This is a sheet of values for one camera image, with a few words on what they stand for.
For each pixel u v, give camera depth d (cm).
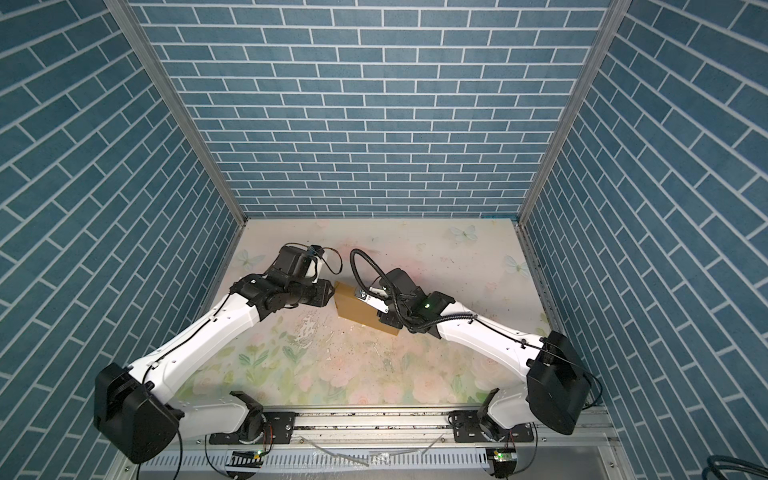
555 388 41
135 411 38
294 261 60
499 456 74
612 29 73
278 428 73
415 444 72
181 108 87
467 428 74
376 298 69
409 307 60
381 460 71
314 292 71
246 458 72
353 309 90
